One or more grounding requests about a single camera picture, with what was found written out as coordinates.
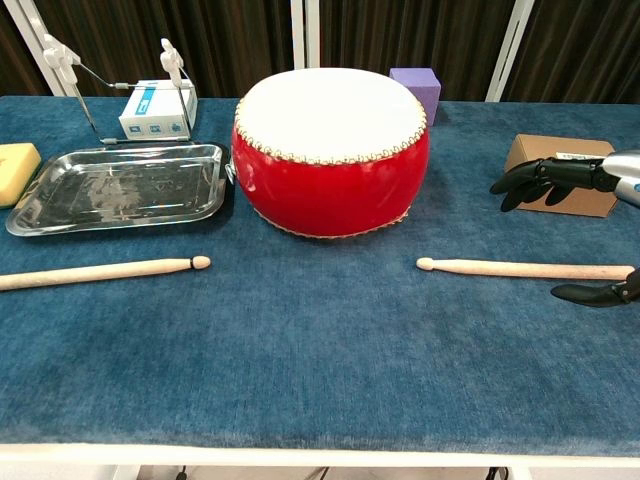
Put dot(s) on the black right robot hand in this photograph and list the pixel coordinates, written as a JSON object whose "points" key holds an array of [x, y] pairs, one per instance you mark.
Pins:
{"points": [[565, 172]]}

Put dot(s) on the plain wooden drumstick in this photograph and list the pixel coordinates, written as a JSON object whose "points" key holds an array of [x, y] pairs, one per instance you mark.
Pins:
{"points": [[500, 267]]}

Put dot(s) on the stainless steel tray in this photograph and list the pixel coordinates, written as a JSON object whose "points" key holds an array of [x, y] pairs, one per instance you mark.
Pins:
{"points": [[120, 190]]}

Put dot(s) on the brown cardboard box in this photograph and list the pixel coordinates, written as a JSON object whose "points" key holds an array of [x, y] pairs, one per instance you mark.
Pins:
{"points": [[540, 147]]}

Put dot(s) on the purple foam block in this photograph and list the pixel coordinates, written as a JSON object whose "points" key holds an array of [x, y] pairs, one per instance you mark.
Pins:
{"points": [[425, 90]]}

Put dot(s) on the red drum with white head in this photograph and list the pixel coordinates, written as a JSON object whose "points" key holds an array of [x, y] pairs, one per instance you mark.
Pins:
{"points": [[330, 195]]}

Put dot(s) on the blue velvet table cloth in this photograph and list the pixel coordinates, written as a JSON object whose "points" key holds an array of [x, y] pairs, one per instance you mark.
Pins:
{"points": [[320, 350]]}

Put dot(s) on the dark brown curtain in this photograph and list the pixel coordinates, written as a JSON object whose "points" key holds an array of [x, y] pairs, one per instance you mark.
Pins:
{"points": [[225, 30]]}

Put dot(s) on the white and blue carton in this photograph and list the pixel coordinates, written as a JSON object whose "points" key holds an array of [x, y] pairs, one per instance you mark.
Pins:
{"points": [[145, 120]]}

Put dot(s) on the yellow sponge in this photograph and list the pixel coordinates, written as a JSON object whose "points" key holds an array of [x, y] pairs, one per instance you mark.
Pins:
{"points": [[17, 170]]}

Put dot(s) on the white slanted frame post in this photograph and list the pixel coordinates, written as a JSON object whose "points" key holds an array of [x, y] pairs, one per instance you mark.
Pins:
{"points": [[509, 50], [30, 30]]}

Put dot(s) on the white upright frame post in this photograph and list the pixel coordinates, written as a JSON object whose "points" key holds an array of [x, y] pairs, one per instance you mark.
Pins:
{"points": [[297, 30]]}

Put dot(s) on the white table frame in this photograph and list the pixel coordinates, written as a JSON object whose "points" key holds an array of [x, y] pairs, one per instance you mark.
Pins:
{"points": [[320, 456]]}

